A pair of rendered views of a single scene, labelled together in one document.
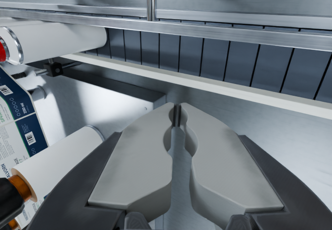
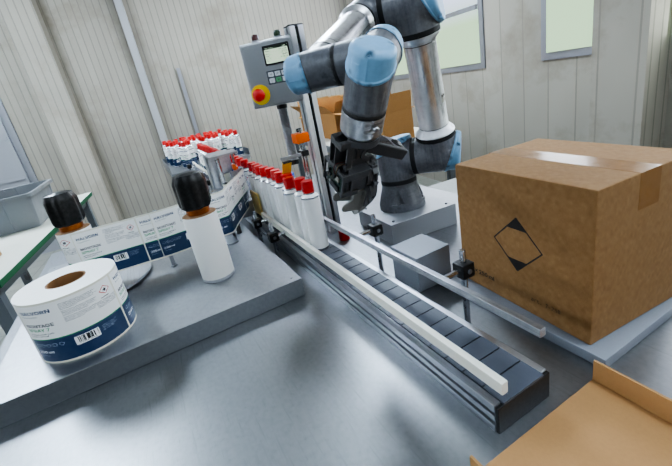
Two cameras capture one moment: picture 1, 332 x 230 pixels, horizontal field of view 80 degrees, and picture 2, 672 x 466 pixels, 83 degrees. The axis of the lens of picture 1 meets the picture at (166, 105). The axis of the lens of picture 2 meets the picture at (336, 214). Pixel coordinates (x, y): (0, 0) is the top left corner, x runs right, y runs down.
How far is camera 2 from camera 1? 0.79 m
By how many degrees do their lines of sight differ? 63
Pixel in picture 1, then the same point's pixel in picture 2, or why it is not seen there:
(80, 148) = (225, 253)
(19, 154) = (178, 225)
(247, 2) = not seen: hidden behind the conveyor
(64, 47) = (315, 220)
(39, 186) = (207, 219)
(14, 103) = (227, 220)
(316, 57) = (395, 294)
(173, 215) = (144, 375)
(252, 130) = (328, 333)
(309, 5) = not seen: hidden behind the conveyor
